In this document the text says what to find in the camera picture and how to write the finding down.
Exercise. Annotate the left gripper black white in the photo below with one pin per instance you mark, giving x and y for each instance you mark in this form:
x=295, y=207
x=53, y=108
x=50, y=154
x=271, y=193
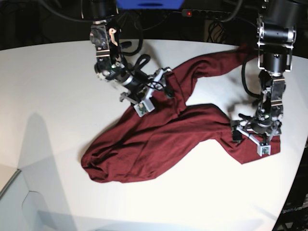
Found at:
x=258, y=131

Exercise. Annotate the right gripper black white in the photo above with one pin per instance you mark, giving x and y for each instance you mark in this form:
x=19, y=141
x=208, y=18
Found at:
x=141, y=86

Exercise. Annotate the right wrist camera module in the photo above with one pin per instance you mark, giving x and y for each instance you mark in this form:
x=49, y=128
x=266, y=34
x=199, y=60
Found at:
x=143, y=107

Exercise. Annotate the black power strip red light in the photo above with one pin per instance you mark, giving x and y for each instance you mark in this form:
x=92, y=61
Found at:
x=205, y=14

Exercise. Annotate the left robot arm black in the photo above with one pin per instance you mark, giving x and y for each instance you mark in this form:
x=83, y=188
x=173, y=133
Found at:
x=276, y=35

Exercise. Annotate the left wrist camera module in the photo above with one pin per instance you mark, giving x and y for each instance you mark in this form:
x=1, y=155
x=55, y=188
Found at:
x=263, y=149

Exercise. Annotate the black OpenArm labelled case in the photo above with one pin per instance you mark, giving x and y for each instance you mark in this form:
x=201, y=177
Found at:
x=294, y=214

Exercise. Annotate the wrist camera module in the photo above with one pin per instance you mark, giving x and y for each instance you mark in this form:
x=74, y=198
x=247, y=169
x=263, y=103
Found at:
x=143, y=107
x=263, y=149

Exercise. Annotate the blue box at table back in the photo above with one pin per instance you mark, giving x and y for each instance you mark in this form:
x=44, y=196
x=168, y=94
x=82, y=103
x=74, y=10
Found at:
x=149, y=4

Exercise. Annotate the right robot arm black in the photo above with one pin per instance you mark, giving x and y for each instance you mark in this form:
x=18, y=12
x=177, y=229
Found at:
x=112, y=66

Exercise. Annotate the dark red long-sleeve t-shirt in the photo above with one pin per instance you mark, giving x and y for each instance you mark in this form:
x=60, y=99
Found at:
x=142, y=148

